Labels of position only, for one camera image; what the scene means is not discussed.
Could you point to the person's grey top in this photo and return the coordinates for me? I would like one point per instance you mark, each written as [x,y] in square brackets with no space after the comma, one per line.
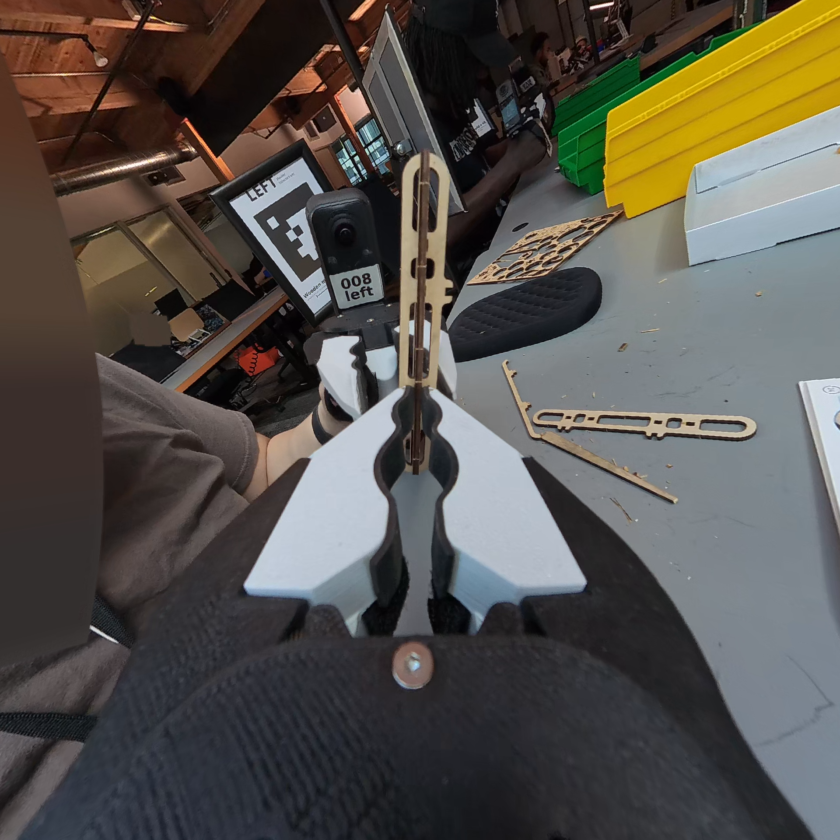
[164,492]

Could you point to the thin notched wooden strip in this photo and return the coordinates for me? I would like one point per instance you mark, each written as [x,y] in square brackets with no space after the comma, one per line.
[522,400]

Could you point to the silver ventilation duct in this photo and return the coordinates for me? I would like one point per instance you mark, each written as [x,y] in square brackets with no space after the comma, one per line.
[118,169]

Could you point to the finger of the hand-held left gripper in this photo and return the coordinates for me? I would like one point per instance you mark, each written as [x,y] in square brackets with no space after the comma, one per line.
[338,367]
[443,367]

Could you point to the flat slotted wooden part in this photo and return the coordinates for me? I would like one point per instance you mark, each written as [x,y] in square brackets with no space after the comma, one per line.
[630,423]

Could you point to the black quilted rest pad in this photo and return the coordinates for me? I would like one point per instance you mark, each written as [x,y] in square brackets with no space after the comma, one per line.
[525,315]

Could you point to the laser-cut wooden parts sheet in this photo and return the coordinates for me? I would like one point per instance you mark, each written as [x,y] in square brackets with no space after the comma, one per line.
[512,262]

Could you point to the white cardboard box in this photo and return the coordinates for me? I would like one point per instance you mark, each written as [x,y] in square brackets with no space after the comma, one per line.
[761,210]

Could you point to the illustrated instruction booklet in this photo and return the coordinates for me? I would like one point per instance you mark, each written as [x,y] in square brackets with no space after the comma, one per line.
[823,446]

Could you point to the green plastic bin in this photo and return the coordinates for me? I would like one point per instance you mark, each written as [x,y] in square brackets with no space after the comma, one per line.
[590,98]
[581,164]

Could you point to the person's left hand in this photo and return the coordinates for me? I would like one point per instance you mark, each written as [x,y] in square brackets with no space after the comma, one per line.
[305,441]

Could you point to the orange plastic object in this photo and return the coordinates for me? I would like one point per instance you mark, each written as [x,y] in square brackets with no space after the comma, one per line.
[256,364]

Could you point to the grey background desk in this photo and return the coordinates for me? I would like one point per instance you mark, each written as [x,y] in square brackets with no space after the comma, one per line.
[223,334]

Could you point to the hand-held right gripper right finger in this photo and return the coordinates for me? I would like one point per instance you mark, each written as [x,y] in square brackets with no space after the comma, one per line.
[512,525]

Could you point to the black framed marker sign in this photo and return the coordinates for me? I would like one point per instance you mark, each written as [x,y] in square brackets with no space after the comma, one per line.
[275,216]

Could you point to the person's left forearm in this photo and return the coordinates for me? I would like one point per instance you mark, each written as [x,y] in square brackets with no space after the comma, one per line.
[272,463]

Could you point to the grey display board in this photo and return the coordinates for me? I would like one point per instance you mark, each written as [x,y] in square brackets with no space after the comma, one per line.
[394,98]

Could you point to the wooden slotted bar assembly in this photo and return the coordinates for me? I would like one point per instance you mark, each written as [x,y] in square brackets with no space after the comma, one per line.
[409,216]

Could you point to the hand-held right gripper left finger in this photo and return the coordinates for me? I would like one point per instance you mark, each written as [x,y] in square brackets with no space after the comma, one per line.
[328,525]

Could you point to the long yellow plastic bin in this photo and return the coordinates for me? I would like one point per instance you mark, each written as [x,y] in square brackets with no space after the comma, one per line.
[722,111]

